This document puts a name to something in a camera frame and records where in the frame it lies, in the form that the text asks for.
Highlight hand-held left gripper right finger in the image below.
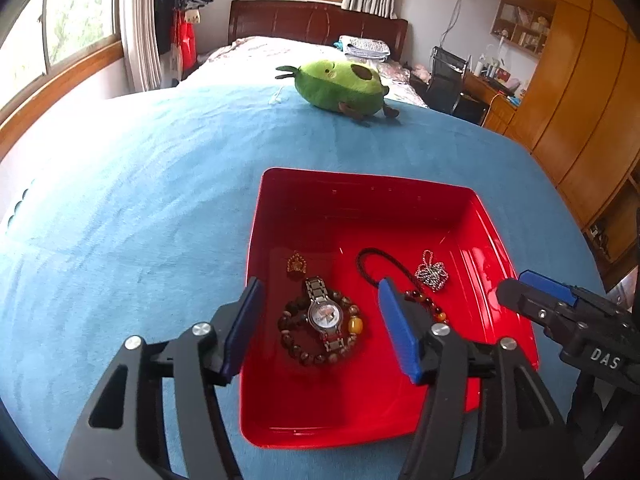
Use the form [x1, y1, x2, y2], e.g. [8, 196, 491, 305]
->
[377, 277, 586, 480]

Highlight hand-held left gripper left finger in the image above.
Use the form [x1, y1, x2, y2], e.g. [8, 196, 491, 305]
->
[57, 276, 266, 480]

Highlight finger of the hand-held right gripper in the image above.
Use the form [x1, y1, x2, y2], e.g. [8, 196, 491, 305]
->
[496, 278, 591, 356]
[517, 270, 632, 317]

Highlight brown wooden bead bracelet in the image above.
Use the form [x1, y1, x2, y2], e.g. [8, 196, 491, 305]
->
[277, 290, 364, 367]

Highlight colourful bead bracelet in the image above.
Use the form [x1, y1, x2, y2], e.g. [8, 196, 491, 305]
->
[404, 290, 449, 325]

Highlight silver ball chain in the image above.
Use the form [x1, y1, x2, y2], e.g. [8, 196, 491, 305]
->
[416, 250, 448, 291]

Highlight black cord pendant necklace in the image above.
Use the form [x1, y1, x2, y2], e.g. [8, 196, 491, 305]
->
[356, 247, 418, 291]

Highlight silver wrist watch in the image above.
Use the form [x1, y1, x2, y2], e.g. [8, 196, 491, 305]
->
[303, 276, 346, 353]

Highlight red plastic box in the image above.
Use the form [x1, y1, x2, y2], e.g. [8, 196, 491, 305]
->
[239, 167, 541, 450]

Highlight blue blanket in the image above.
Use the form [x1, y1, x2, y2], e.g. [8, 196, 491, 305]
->
[0, 82, 608, 480]

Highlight wooden desk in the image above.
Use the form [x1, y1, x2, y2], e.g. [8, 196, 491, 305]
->
[450, 72, 526, 136]

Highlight wooden wardrobe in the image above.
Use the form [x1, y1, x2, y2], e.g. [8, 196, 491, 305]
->
[480, 0, 640, 291]

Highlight black office chair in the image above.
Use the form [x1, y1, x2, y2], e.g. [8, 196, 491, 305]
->
[425, 46, 471, 116]

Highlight green avocado plush toy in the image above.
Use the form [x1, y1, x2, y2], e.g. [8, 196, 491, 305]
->
[275, 58, 402, 126]

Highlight floral bed quilt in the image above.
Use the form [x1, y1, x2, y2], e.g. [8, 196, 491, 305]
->
[182, 36, 430, 108]

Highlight folded towels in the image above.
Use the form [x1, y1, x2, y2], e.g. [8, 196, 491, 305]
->
[335, 35, 392, 59]

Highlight coat rack with clothes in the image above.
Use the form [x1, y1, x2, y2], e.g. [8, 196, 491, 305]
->
[152, 0, 215, 83]

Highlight dark wooden headboard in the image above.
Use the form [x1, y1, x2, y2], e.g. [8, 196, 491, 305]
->
[229, 0, 409, 63]

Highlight white side curtain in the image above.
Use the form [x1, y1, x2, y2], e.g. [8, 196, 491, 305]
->
[120, 0, 163, 93]

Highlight large wooden framed window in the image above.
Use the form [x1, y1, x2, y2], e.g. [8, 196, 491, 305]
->
[0, 0, 123, 158]

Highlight wooden wall shelf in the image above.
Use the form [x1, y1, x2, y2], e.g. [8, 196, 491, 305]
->
[490, 0, 556, 57]

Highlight white hanging cable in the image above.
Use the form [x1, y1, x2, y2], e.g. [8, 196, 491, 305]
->
[440, 0, 473, 51]

